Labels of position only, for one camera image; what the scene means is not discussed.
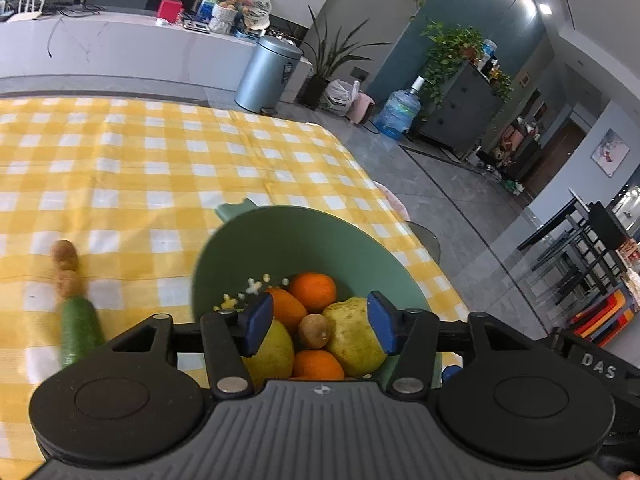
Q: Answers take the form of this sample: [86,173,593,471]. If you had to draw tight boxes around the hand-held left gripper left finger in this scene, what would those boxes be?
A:
[102,291,275,395]

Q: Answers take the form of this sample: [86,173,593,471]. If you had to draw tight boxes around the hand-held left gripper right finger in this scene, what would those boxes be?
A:
[366,291,538,395]

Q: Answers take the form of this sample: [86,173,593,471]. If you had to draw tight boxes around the small orange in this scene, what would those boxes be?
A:
[265,287,308,333]
[288,272,338,314]

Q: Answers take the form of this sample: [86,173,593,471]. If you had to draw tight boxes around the yellow-green pear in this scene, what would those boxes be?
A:
[241,317,296,390]
[322,297,388,378]

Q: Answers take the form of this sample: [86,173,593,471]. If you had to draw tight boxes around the brown kiwi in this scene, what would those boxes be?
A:
[56,270,83,301]
[52,240,80,272]
[298,313,333,350]

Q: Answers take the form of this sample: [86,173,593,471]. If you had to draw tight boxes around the large orange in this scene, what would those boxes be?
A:
[291,349,346,381]

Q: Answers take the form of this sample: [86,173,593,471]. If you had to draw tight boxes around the green plastic bowl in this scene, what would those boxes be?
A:
[192,199,443,391]

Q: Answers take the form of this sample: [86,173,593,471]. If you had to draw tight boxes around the grey round chair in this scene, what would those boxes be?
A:
[407,220,442,263]

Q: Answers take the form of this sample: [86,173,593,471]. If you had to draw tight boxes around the colourful stacked mats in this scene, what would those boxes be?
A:
[567,280,640,348]

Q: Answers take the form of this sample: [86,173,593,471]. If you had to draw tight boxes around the pink cushion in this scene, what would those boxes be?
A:
[375,184,412,221]

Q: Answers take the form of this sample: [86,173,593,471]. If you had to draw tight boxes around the black dining chairs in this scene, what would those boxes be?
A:
[517,187,636,311]

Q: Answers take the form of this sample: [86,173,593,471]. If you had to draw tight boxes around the green cucumber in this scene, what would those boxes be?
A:
[59,296,107,371]

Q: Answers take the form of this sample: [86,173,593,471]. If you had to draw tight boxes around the yellow checked tablecloth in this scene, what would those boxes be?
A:
[0,97,471,461]

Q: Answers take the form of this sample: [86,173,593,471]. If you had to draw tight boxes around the cluttered dark shelf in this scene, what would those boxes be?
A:
[477,115,541,196]

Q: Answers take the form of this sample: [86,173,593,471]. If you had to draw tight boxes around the blue water jug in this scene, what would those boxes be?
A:
[374,76,426,141]

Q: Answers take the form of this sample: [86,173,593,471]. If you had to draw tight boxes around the pink stool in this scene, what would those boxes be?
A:
[346,92,377,125]

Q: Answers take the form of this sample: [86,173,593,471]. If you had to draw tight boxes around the grey cabinet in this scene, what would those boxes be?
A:
[419,60,506,161]

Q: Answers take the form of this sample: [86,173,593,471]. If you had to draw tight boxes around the white plastic bag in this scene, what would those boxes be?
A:
[325,78,362,117]

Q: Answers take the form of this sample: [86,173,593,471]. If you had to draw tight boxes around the brown wooden door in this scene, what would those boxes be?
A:
[525,120,586,196]

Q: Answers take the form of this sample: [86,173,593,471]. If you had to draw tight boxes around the grey metal trash can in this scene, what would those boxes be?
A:
[234,35,305,113]

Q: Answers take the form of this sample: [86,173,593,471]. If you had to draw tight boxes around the potted long-leaf plant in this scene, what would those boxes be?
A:
[299,5,391,111]

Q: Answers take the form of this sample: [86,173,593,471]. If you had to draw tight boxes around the leafy green trailing plant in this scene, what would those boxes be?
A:
[420,20,513,111]

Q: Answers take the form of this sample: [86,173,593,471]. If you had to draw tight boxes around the white marble sideboard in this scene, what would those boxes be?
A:
[0,10,313,93]

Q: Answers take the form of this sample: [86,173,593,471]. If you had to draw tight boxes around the white ceramic holder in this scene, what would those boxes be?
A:
[209,4,237,35]

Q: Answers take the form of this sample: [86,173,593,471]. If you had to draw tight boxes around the white router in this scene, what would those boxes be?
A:
[7,0,51,23]

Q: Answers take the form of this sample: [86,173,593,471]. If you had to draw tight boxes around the framed wall painting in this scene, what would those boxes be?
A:
[591,128,630,178]

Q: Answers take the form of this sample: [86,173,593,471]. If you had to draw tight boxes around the black cable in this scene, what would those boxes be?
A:
[46,10,106,59]

